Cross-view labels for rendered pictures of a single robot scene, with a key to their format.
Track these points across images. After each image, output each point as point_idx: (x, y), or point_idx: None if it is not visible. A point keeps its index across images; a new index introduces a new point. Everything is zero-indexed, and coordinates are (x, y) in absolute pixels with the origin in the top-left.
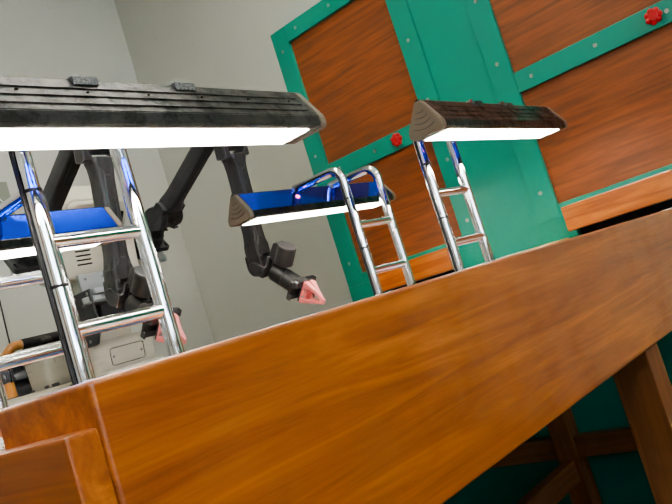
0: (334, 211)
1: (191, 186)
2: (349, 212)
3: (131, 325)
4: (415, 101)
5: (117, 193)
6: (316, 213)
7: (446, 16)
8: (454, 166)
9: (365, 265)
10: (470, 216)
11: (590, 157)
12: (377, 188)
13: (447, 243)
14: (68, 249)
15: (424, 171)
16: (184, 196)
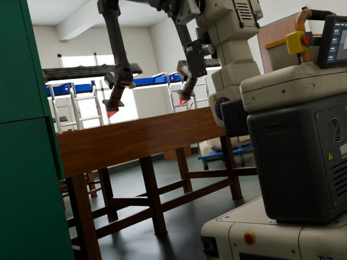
0: (85, 79)
1: (136, 1)
2: (96, 91)
3: (220, 63)
4: (90, 83)
5: (177, 32)
6: (98, 78)
7: None
8: (54, 96)
9: (101, 113)
10: (58, 117)
11: None
12: (72, 84)
13: (82, 122)
14: None
15: (77, 95)
16: (143, 3)
